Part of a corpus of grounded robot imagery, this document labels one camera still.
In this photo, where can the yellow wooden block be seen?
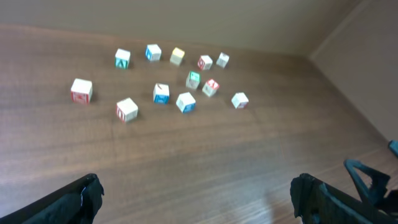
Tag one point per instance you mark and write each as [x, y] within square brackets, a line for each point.
[177, 56]

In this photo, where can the wooden block red stripes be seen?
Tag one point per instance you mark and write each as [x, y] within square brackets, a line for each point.
[126, 110]

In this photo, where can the wooden block red picture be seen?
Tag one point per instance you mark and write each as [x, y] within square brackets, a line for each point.
[205, 62]

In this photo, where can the red A block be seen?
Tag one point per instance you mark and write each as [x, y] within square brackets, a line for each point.
[210, 87]

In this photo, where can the wooden block red bottom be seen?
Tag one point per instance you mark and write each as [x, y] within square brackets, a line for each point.
[239, 100]

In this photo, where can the wooden block red left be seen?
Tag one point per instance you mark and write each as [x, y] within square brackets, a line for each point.
[81, 91]

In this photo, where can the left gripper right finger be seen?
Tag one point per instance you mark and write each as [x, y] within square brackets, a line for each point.
[317, 202]

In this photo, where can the wooden block far right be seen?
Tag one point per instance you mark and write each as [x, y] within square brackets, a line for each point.
[222, 60]

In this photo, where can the green picture block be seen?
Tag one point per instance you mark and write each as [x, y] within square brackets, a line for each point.
[193, 80]

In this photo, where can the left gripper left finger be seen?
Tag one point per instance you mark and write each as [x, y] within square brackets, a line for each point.
[77, 202]

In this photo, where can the white wooden block top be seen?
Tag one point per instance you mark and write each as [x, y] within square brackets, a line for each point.
[153, 52]

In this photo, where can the wooden block teal side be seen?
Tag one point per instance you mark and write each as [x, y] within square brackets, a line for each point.
[122, 59]

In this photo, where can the wooden block blue picture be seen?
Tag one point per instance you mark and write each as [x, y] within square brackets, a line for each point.
[161, 93]

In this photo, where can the wooden block blue side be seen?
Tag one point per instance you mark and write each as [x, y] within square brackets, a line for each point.
[186, 102]

